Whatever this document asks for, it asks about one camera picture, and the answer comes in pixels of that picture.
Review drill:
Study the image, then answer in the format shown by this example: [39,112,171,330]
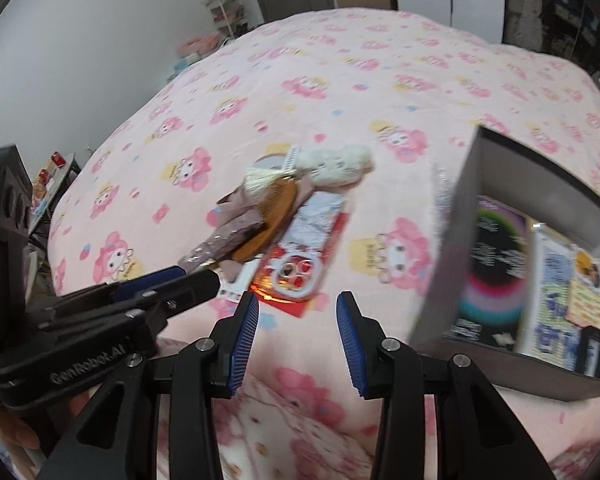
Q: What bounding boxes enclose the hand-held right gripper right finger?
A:
[336,291,556,480]

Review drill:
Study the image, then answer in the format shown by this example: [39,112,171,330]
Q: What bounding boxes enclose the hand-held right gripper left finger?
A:
[37,291,260,480]

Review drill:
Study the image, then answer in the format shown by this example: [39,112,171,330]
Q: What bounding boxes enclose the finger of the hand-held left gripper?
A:
[125,269,222,333]
[27,266,187,322]

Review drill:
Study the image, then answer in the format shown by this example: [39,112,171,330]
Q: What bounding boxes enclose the white phone case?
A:
[267,190,351,303]

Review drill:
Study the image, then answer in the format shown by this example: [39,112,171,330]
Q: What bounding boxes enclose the purple printed box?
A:
[442,195,533,351]

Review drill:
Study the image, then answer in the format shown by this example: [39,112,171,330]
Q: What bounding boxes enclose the small black frame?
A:
[575,325,600,378]

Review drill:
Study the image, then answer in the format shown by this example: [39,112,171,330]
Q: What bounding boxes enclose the yellow printed card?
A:
[565,247,600,328]

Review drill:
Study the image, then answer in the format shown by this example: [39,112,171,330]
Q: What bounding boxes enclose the dark cardboard box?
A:
[411,125,600,403]

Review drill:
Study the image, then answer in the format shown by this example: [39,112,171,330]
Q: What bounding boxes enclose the person's left hand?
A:
[0,390,91,461]

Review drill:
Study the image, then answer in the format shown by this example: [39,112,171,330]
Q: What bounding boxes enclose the small white card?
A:
[220,260,261,303]

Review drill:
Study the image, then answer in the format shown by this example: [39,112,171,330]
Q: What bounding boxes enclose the red packet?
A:
[247,210,353,318]

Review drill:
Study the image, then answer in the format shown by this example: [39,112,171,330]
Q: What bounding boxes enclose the brown glittery hair bow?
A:
[177,180,266,273]

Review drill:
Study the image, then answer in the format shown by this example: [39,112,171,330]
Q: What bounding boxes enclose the small side table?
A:
[27,152,83,261]

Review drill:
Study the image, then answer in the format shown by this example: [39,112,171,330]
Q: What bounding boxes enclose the wooden comb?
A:
[222,180,301,263]

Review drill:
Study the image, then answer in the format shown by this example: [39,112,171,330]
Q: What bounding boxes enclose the white tassel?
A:
[242,165,291,202]

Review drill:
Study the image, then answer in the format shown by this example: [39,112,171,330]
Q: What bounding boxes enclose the small white comb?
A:
[281,145,302,174]

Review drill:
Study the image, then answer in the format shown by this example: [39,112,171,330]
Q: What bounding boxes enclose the white plush toy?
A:
[297,144,376,191]

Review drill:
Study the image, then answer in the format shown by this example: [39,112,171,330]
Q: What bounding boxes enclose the bead pegboard picture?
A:
[517,222,600,371]

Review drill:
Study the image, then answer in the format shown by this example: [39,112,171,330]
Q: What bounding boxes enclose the pink fluffy item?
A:
[177,32,223,61]

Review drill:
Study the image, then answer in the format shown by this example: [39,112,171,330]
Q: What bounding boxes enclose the pink printed blanket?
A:
[45,7,600,480]

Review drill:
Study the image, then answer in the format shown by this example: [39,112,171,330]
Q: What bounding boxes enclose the white shelf rack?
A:
[197,0,253,41]

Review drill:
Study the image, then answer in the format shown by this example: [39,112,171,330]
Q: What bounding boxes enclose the hanging clothes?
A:
[505,0,546,51]

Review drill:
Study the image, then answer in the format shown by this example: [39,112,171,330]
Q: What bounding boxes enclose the cluttered shelf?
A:
[545,0,600,91]

